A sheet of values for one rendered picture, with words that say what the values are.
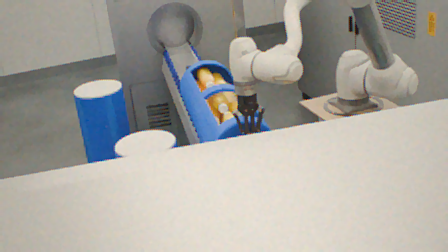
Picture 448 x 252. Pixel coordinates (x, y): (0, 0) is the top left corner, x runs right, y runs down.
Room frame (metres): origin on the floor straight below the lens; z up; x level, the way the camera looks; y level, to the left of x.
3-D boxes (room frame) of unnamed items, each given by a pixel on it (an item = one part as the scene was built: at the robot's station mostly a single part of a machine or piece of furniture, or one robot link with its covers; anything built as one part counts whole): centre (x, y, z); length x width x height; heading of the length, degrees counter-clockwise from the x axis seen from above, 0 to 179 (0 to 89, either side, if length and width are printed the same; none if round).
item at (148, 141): (2.52, 0.38, 1.03); 0.28 x 0.28 x 0.01
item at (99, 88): (3.37, 0.72, 1.03); 0.28 x 0.28 x 0.01
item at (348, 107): (2.78, -0.63, 1.04); 0.22 x 0.18 x 0.06; 17
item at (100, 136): (3.37, 0.72, 0.59); 0.28 x 0.28 x 0.88
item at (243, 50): (2.14, -0.10, 1.50); 0.13 x 0.11 x 0.16; 47
